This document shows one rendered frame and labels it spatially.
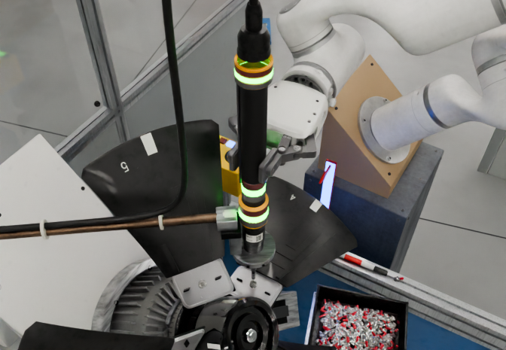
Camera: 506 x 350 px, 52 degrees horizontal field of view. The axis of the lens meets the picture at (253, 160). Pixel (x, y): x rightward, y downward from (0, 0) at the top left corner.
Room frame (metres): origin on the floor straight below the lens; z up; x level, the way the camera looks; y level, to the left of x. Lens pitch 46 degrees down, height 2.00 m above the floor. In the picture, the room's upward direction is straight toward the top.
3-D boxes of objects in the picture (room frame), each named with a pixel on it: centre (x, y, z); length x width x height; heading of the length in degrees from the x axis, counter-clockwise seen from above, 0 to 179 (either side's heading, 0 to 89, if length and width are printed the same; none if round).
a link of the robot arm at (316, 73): (0.63, -0.08, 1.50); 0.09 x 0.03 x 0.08; 61
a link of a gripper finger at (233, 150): (0.51, 0.02, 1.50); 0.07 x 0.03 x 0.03; 151
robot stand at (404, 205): (1.04, -0.35, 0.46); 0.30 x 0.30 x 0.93; 57
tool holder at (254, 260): (0.48, 0.01, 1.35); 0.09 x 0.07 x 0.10; 96
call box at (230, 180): (0.94, 0.08, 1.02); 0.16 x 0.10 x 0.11; 61
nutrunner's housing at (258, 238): (0.48, 0.00, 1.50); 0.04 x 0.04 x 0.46
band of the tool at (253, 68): (0.48, 0.00, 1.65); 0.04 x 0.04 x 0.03
